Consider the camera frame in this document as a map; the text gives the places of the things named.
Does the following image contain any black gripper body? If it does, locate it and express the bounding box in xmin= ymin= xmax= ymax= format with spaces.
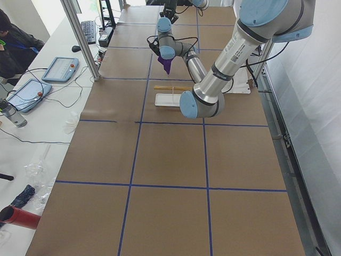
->
xmin=147 ymin=36 xmax=160 ymax=55

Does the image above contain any purple towel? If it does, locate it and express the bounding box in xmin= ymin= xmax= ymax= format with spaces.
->
xmin=158 ymin=56 xmax=173 ymax=75

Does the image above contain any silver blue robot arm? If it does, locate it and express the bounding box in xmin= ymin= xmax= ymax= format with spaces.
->
xmin=150 ymin=0 xmax=315 ymax=118

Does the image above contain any outer wooden rack rod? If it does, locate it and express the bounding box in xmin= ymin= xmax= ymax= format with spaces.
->
xmin=153 ymin=86 xmax=192 ymax=91

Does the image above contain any white towel rack base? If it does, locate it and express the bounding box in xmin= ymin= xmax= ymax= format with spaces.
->
xmin=155 ymin=93 xmax=181 ymax=107

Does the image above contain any black keyboard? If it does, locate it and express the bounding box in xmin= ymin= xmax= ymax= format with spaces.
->
xmin=80 ymin=21 xmax=96 ymax=44

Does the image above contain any black computer mouse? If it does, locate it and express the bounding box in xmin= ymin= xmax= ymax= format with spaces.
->
xmin=71 ymin=45 xmax=81 ymax=52

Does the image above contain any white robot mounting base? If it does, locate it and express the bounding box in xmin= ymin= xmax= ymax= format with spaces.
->
xmin=229 ymin=67 xmax=250 ymax=94

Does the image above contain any far blue teach pendant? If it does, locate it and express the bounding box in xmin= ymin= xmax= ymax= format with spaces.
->
xmin=42 ymin=57 xmax=79 ymax=83

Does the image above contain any blue teach pendant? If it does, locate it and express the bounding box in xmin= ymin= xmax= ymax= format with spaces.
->
xmin=7 ymin=79 xmax=52 ymax=113
xmin=42 ymin=57 xmax=79 ymax=83

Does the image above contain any crumpled white tissue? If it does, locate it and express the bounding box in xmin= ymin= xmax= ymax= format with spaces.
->
xmin=63 ymin=111 xmax=80 ymax=134

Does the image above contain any person in black jacket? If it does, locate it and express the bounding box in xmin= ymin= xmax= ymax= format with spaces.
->
xmin=1 ymin=11 xmax=45 ymax=86

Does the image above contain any near blue teach pendant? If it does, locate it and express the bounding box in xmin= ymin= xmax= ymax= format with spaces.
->
xmin=7 ymin=79 xmax=52 ymax=113

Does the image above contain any grey water bottle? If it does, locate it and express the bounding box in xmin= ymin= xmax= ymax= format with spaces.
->
xmin=0 ymin=99 xmax=27 ymax=127

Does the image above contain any clear plastic wrap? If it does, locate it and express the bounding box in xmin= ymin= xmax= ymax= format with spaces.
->
xmin=24 ymin=145 xmax=55 ymax=215

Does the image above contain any folded dark umbrella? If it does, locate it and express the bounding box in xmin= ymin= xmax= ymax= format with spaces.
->
xmin=10 ymin=185 xmax=35 ymax=209

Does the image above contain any red cylinder tube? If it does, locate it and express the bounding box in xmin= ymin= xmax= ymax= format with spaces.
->
xmin=1 ymin=205 xmax=40 ymax=229

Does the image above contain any grey aluminium frame post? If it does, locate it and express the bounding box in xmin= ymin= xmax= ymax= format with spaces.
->
xmin=60 ymin=0 xmax=100 ymax=81

